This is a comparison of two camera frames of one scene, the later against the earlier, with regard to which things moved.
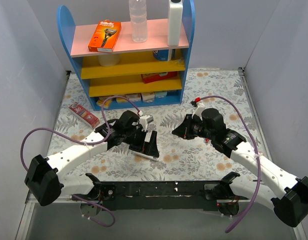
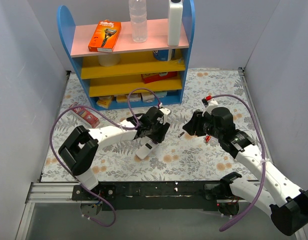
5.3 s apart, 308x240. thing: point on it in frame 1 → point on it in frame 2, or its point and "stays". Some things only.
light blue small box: [160, 94] stays
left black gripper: [143, 141] → [158, 130]
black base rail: [164, 195] stays
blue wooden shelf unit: [142, 73] stays
